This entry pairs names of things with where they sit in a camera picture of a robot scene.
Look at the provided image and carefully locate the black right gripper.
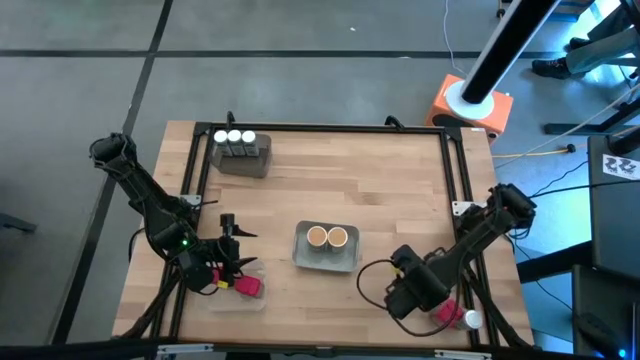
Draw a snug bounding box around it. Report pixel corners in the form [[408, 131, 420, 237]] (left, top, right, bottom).
[[386, 271, 452, 321]]

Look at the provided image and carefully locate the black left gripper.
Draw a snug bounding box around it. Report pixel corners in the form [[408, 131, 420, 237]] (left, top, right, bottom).
[[211, 225, 259, 274]]

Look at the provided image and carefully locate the clear plastic bin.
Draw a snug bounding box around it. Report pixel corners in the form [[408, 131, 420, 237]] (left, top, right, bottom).
[[205, 269, 267, 314]]

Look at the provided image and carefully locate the wooden lid spice jar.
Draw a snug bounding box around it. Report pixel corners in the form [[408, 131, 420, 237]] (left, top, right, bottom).
[[305, 224, 330, 253], [327, 224, 350, 253]]

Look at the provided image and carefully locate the grey tray top left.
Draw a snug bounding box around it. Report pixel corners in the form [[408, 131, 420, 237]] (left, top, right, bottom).
[[209, 130, 275, 180]]

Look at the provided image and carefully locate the grey rectangular bin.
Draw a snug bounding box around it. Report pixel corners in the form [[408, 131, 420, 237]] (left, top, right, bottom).
[[291, 219, 362, 275]]

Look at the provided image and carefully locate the black desk crossbar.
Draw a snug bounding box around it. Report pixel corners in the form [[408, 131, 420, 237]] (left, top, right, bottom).
[[514, 240, 594, 285]]

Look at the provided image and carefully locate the black computer mouse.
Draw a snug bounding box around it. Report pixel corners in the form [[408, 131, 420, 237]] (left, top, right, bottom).
[[574, 312, 624, 357]]

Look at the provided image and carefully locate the black desk surface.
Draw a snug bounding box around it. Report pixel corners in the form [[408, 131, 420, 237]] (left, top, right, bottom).
[[569, 264, 640, 360]]

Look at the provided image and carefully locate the white round pole base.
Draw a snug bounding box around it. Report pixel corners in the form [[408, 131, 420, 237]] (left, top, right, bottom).
[[443, 79, 496, 121]]

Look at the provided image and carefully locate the black foreground beam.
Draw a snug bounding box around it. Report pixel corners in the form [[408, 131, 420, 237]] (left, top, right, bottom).
[[0, 338, 640, 360]]

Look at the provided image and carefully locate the orange box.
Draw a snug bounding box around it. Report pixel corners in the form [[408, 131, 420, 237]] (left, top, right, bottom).
[[425, 73, 515, 144]]

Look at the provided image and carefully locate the black desk panel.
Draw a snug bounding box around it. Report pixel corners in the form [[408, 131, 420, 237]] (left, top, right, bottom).
[[587, 134, 640, 281]]

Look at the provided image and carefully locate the black stand leg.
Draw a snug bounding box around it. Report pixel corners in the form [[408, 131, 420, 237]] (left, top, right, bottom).
[[543, 94, 640, 156]]

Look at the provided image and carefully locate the dark grey floor foot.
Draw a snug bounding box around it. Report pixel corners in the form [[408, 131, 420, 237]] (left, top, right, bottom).
[[0, 212, 39, 236]]

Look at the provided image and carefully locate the white printed tag sheet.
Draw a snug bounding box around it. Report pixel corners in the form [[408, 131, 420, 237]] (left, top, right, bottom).
[[602, 153, 640, 181]]

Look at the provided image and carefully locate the person's shoe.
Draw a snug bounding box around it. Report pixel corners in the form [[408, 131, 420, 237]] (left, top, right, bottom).
[[531, 58, 571, 81], [564, 37, 595, 54]]

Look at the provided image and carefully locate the person's leg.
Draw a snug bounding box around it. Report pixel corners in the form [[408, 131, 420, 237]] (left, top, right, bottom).
[[567, 27, 640, 76], [587, 0, 636, 44]]

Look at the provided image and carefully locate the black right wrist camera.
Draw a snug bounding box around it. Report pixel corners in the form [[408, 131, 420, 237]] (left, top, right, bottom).
[[390, 243, 426, 274]]

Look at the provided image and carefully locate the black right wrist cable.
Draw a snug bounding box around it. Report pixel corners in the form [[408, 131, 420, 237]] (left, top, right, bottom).
[[355, 258, 451, 337]]

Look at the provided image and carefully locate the silver beam bracket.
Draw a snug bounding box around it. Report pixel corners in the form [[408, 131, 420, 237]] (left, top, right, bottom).
[[433, 348, 494, 360], [157, 342, 215, 357]]

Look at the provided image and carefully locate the black cable bundle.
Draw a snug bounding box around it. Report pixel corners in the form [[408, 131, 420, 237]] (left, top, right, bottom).
[[122, 227, 199, 341], [457, 239, 531, 349]]

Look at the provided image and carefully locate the black metal table frame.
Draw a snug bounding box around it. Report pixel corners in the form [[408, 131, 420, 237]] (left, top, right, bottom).
[[119, 110, 534, 351]]

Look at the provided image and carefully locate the yellow floor cable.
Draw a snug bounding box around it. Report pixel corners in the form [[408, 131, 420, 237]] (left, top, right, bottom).
[[492, 144, 576, 160]]

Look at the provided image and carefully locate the long black cable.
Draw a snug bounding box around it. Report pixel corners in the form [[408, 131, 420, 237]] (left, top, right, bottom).
[[529, 178, 640, 201]]

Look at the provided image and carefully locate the black camera pole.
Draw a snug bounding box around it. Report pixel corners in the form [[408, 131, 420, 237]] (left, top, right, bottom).
[[459, 0, 564, 105]]

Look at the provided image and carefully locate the white floor cable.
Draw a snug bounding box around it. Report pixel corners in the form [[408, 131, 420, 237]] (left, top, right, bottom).
[[442, 0, 469, 79]]

